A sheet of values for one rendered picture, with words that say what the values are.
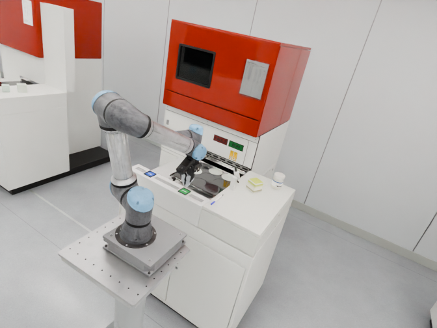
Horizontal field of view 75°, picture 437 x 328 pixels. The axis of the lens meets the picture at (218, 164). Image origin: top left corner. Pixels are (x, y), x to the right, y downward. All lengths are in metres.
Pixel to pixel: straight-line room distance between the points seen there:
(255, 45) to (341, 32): 1.56
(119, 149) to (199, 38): 1.07
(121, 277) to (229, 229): 0.56
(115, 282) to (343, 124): 2.70
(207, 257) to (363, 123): 2.23
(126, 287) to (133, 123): 0.67
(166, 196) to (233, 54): 0.98
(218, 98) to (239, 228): 0.92
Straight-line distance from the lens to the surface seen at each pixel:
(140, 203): 1.27
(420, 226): 3.65
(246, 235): 1.49
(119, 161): 1.30
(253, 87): 1.87
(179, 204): 1.65
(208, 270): 1.76
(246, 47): 1.90
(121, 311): 1.74
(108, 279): 1.36
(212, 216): 1.54
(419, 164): 3.40
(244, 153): 2.03
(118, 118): 1.09
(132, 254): 1.36
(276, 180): 1.87
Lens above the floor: 1.83
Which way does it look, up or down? 25 degrees down
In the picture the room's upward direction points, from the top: 12 degrees clockwise
